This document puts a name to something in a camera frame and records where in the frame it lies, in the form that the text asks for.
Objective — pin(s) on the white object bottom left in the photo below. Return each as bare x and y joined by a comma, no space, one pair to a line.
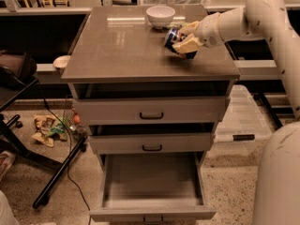
6,214

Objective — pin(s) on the black table frame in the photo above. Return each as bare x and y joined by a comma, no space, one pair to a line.
13,144

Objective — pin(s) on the bottom grey drawer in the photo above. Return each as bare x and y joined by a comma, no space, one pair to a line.
152,188

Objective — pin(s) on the white ceramic bowl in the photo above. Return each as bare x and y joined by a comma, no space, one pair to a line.
160,16

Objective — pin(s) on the wire basket with items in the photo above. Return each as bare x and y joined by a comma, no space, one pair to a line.
72,120

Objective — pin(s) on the snack bags on floor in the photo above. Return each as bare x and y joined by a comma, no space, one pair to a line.
48,128

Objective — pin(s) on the dark bag on table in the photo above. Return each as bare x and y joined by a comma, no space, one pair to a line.
16,70

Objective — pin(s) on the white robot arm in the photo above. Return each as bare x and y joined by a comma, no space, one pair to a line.
277,197

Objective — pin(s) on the grey drawer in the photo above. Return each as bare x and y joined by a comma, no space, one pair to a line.
152,188
150,110
153,143

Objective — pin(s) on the top grey drawer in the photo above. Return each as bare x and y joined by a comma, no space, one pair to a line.
150,110

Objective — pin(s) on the middle grey drawer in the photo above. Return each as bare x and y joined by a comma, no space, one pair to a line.
153,143

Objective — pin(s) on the clear plastic storage bin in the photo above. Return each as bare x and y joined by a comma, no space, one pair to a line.
242,128

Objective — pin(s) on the snack bag left edge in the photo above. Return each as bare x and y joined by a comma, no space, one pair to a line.
6,161

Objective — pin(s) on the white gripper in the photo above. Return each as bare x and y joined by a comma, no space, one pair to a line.
209,29

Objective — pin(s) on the grey drawer cabinet with countertop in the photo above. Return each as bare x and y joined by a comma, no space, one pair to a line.
120,55

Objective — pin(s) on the black stand leg right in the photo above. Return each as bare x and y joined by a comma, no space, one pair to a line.
276,109

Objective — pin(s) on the green chip bag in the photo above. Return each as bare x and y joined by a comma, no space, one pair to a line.
176,26

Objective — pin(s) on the small white bowl on ledge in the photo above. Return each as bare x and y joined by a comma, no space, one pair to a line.
61,62

